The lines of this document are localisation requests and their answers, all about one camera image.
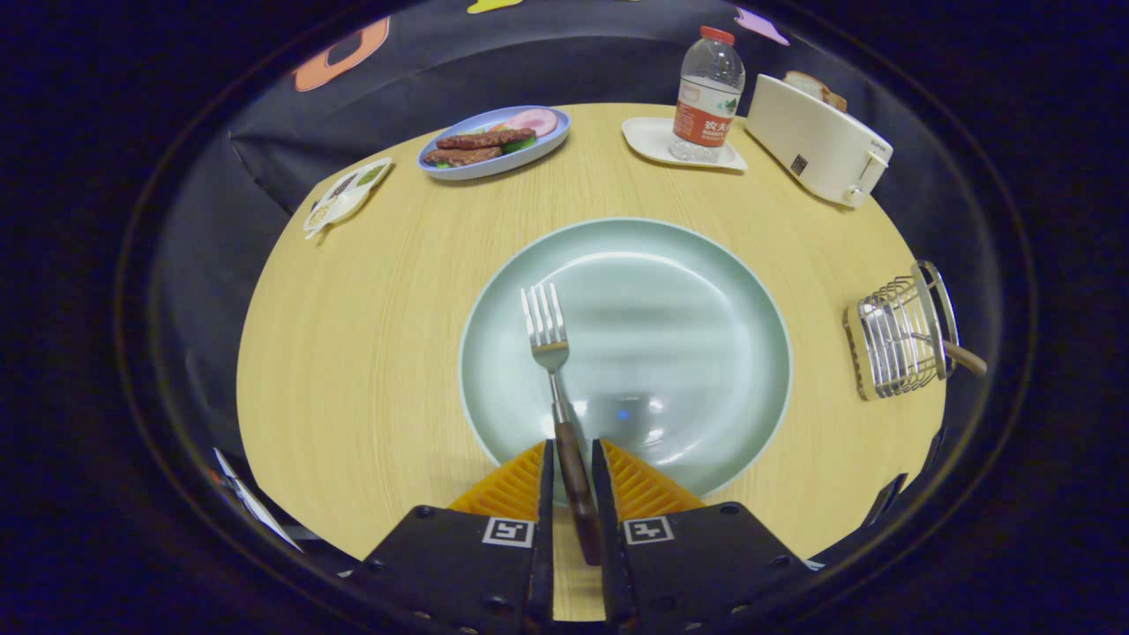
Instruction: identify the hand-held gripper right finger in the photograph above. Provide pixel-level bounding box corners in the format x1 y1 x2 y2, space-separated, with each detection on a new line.
591 438 826 635

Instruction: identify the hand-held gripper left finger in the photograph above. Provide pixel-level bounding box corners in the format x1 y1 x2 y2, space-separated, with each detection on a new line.
348 439 557 635

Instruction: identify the wooden handled metal fork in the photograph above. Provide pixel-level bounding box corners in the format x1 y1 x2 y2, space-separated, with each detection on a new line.
520 282 604 566

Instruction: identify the wooden handled metal spoon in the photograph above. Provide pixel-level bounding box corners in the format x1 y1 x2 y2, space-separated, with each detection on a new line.
913 333 989 379

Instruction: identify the white paper sheet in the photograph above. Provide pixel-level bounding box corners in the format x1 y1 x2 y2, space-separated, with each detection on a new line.
214 447 303 553

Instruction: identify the pale green round plate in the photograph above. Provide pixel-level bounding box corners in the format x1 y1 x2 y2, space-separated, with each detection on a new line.
459 218 793 500

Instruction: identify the white divided seasoning dish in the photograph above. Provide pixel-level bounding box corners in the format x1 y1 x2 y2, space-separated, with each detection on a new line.
303 157 393 241

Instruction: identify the brown meat patty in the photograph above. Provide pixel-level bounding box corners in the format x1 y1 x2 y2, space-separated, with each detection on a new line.
423 147 504 169
436 129 537 152

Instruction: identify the blue oval food plate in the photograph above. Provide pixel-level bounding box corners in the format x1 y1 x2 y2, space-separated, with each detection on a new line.
417 106 572 183

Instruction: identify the white square coaster tray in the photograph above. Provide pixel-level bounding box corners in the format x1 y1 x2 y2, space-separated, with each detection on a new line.
622 117 749 173

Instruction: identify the white toaster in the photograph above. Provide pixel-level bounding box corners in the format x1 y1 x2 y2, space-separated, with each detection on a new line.
745 73 894 210

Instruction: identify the pink ham slice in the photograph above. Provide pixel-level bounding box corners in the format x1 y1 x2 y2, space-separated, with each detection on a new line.
503 108 560 138

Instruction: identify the red capped water bottle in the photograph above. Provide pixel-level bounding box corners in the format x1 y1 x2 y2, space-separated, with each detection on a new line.
668 26 746 165

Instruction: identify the black backdrop cloth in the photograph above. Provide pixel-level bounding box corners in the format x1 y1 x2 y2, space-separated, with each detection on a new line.
150 0 971 468

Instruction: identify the metal wire cutlery basket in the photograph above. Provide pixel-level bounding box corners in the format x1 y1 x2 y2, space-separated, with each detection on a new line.
844 260 961 402

